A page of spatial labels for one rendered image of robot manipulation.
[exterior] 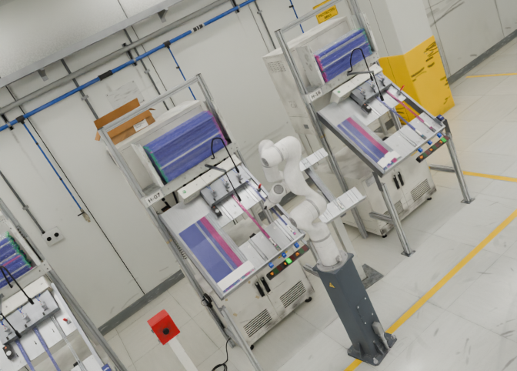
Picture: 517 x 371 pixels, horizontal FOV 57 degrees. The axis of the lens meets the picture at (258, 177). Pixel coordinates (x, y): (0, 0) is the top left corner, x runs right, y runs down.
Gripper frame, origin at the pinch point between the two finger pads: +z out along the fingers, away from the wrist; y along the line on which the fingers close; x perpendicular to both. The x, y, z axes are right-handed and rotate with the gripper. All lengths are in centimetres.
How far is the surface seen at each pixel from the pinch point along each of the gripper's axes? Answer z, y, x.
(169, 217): 18, 54, -37
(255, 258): 8.7, 27.2, 20.2
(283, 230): 9.3, 0.0, 16.8
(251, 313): 58, 42, 45
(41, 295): 10, 143, -38
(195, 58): 99, -71, -181
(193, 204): 18, 36, -35
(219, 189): 11.2, 17.0, -31.8
